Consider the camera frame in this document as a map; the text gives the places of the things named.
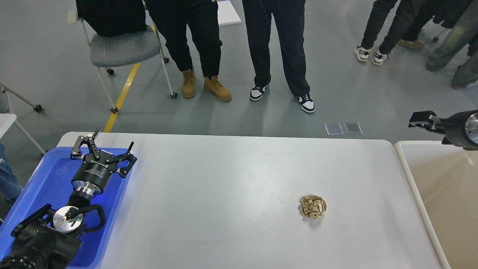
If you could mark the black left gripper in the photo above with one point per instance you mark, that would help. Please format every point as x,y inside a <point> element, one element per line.
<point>93,172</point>

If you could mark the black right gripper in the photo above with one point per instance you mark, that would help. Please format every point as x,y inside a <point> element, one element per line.
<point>460,129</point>

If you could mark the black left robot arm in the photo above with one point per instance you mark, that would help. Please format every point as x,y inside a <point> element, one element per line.
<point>65,215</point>

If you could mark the blue plastic tray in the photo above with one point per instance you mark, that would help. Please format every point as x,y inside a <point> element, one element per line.
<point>51,183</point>

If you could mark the beige plastic bin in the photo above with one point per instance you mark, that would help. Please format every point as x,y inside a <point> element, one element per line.
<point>444,183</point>

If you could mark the right floor plate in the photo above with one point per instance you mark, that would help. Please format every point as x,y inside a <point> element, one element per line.
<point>353,129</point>

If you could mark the floor plate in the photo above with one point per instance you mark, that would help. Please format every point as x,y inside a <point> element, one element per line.
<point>353,129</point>
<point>334,129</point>

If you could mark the person in green trousers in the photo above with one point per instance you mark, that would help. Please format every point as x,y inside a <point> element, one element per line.
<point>461,34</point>

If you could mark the left floor plate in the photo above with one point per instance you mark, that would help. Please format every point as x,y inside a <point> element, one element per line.
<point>334,129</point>

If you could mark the person in blue jeans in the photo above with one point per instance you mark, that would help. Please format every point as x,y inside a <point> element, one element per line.
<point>9,184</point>

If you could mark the white table at left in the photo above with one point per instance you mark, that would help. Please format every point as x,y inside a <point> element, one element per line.
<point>9,117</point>

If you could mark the grey office chair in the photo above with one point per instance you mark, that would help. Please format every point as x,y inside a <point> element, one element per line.
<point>122,50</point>

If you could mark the person in beige shoes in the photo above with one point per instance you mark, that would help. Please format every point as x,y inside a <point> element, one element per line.
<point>428,10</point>

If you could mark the black jacket on chair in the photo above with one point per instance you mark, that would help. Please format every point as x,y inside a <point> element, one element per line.
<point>113,17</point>

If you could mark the crumpled brown paper ball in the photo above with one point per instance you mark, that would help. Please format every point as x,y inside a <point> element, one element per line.
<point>312,206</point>

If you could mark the person with tan boots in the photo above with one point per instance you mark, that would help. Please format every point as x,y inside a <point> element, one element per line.
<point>174,18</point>

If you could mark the person with black-white sneakers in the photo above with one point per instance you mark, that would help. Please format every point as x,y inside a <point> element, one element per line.
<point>289,18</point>

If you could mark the white board on floor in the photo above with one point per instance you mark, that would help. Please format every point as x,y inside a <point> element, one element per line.
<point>227,14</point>

